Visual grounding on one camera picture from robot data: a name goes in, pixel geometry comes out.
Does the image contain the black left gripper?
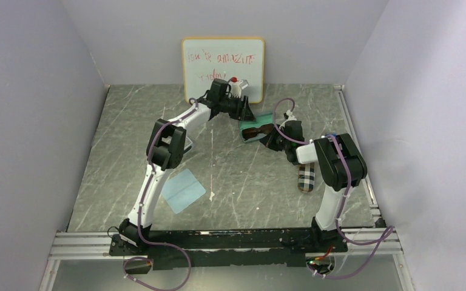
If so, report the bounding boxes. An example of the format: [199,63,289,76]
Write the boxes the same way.
[220,95,257,122]

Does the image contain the blue glasses case green lining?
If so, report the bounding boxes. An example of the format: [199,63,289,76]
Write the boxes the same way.
[238,113,274,143]

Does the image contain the brown tortoise sunglasses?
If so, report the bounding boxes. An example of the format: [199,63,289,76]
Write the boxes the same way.
[240,124,274,142]

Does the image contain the plaid glasses case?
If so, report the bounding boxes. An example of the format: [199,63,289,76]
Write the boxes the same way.
[297,163,315,193]

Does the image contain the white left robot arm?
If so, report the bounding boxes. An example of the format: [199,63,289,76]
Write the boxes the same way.
[118,77,256,255]

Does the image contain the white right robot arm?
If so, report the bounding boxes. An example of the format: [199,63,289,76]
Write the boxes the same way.
[254,121,368,252]

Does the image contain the yellow framed whiteboard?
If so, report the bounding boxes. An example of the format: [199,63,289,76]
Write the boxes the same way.
[181,37,265,104]

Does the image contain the light blue cloth left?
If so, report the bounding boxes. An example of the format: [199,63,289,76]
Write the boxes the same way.
[161,169,206,214]

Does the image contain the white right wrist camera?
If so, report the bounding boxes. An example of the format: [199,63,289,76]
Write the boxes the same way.
[280,110,297,127]

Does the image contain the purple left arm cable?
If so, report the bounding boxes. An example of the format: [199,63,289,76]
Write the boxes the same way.
[122,96,201,291]

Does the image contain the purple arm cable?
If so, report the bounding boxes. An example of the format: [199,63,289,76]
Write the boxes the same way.
[122,96,201,291]
[272,98,397,281]

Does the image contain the white frame sunglasses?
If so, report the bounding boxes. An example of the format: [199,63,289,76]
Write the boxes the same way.
[183,136,194,154]

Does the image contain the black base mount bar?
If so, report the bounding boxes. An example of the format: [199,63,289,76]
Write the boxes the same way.
[109,227,348,270]

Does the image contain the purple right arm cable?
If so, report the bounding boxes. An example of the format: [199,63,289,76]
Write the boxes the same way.
[272,98,397,281]

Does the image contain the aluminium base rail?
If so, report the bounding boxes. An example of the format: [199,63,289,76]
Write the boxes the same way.
[41,85,411,290]

